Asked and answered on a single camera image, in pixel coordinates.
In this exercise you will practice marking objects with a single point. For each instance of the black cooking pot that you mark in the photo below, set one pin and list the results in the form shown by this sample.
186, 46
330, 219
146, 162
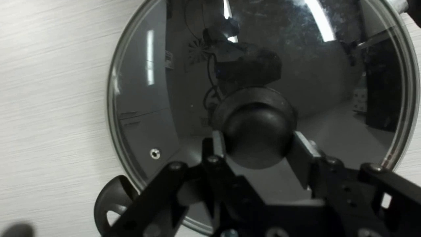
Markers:
101, 205

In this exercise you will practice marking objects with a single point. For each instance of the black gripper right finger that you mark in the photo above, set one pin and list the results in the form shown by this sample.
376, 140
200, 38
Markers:
376, 198

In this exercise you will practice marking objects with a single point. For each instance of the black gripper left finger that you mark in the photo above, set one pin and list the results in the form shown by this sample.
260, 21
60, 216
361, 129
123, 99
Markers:
175, 188

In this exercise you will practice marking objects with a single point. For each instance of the glass pot lid black knob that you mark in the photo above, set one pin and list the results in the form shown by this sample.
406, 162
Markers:
175, 66

